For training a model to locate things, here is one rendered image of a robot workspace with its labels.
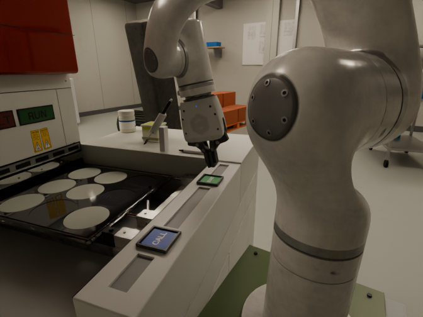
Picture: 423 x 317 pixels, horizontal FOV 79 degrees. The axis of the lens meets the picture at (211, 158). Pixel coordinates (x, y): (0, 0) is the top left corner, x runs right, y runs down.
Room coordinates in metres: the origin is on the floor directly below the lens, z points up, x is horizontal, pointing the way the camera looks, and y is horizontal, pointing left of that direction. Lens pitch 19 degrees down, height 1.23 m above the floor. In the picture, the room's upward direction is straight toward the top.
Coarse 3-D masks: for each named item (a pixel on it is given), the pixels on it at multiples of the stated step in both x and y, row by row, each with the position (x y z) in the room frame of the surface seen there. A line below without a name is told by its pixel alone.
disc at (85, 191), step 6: (78, 186) 0.71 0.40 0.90; (84, 186) 0.71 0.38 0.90; (90, 186) 0.71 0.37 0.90; (96, 186) 0.71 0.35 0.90; (102, 186) 0.71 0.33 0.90; (72, 192) 0.67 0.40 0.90; (78, 192) 0.67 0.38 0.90; (84, 192) 0.67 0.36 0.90; (90, 192) 0.67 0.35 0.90; (96, 192) 0.67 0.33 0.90; (72, 198) 0.63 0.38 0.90; (78, 198) 0.63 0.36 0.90; (84, 198) 0.63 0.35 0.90
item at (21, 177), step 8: (80, 152) 0.93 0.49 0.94; (56, 160) 0.83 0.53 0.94; (64, 160) 0.86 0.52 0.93; (72, 160) 0.89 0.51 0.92; (80, 160) 0.94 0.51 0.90; (32, 168) 0.75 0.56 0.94; (40, 168) 0.77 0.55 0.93; (48, 168) 0.80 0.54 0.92; (8, 176) 0.69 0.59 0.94; (16, 176) 0.70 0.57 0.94; (24, 176) 0.72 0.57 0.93; (32, 176) 0.74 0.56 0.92; (0, 184) 0.66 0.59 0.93; (8, 184) 0.67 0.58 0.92
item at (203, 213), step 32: (192, 192) 0.55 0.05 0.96; (224, 192) 0.57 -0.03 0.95; (160, 224) 0.42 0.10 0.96; (192, 224) 0.42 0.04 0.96; (224, 224) 0.57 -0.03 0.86; (128, 256) 0.33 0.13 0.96; (160, 256) 0.33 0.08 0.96; (192, 256) 0.38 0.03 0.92; (96, 288) 0.27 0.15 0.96; (128, 288) 0.27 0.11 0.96; (160, 288) 0.28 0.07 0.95; (192, 288) 0.38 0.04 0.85
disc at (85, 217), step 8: (88, 208) 0.58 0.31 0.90; (96, 208) 0.58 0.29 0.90; (104, 208) 0.58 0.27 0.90; (72, 216) 0.54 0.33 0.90; (80, 216) 0.54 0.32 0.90; (88, 216) 0.54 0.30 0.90; (96, 216) 0.54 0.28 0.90; (104, 216) 0.54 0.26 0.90; (64, 224) 0.51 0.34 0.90; (72, 224) 0.51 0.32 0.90; (80, 224) 0.51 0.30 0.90; (88, 224) 0.51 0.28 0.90; (96, 224) 0.51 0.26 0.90
